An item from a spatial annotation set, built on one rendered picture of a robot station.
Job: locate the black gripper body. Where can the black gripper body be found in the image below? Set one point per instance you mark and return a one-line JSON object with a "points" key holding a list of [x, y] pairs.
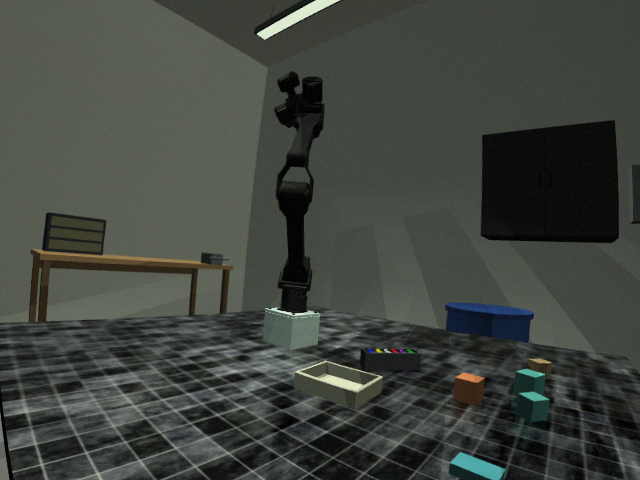
{"points": [[287, 83]]}

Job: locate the tan block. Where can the tan block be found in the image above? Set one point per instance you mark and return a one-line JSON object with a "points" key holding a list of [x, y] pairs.
{"points": [[540, 365]]}

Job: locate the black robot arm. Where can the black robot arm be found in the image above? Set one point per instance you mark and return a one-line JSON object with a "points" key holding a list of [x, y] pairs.
{"points": [[294, 197]]}

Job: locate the orange-brown cube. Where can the orange-brown cube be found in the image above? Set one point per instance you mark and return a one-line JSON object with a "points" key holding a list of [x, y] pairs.
{"points": [[468, 388]]}

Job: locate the cream square tray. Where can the cream square tray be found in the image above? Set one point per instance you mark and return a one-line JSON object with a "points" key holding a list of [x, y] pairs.
{"points": [[348, 387]]}

